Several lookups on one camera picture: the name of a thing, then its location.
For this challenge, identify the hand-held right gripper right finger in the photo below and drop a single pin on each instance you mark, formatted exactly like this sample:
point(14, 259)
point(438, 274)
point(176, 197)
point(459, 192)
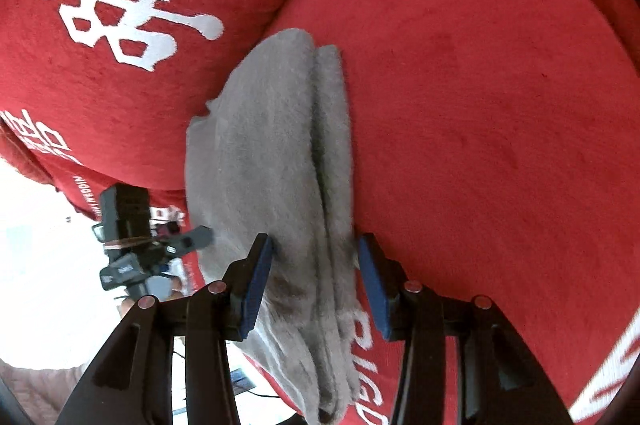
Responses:
point(372, 290)

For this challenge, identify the red sofa with white print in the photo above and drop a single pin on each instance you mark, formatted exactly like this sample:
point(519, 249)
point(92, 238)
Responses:
point(475, 105)

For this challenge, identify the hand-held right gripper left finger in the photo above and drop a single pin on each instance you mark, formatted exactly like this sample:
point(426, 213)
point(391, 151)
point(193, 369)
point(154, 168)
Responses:
point(257, 285)

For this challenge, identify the person's left forearm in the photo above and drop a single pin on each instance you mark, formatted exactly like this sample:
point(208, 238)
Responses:
point(35, 387)

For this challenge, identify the grey knit sweater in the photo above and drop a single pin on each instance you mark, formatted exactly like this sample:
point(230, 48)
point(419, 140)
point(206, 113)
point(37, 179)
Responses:
point(270, 155)

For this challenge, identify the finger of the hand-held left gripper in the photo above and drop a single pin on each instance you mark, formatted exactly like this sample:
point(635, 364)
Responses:
point(192, 239)

